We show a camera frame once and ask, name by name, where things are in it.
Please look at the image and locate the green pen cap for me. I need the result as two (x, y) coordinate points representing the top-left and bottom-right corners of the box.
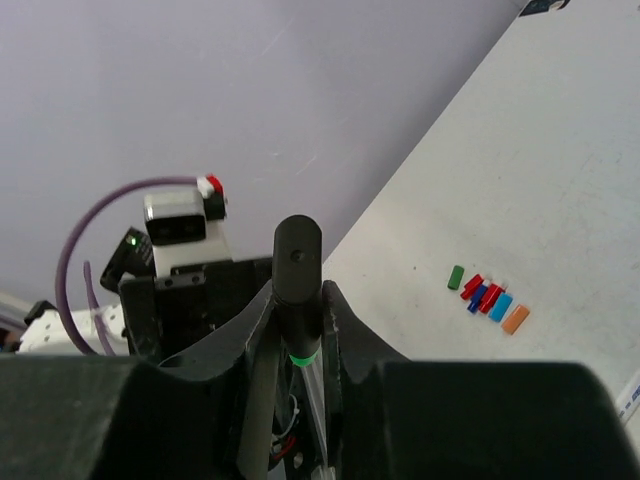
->
(447, 265), (465, 291)

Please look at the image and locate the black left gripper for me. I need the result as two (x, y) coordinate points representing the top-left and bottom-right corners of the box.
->
(100, 227), (272, 360)

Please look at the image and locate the red pen cap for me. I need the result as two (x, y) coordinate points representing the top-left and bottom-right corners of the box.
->
(478, 283), (506, 314)
(460, 274), (487, 301)

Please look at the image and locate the left blue corner label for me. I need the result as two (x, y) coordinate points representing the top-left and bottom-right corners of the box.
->
(519, 0), (571, 17)

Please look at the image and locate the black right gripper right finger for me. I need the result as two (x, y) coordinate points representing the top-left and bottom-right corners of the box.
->
(322, 280), (406, 475)

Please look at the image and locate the orange pen cap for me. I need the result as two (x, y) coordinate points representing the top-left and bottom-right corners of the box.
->
(501, 304), (530, 335)

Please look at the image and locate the light blue pen cap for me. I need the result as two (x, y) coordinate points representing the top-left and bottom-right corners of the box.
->
(488, 292), (513, 323)

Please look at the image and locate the green black highlighter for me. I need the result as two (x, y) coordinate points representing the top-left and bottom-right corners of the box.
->
(272, 214), (328, 470)

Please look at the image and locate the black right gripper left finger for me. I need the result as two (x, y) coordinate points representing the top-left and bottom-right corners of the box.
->
(160, 282), (280, 475)

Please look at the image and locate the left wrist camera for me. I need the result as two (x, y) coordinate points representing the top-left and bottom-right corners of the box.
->
(144, 175), (232, 277)

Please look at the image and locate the orange capped white pen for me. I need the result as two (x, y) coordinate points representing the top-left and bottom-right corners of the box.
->
(615, 372), (640, 425)

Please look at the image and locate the dark blue pen cap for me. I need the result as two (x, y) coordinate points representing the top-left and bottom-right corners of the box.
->
(467, 284), (488, 314)

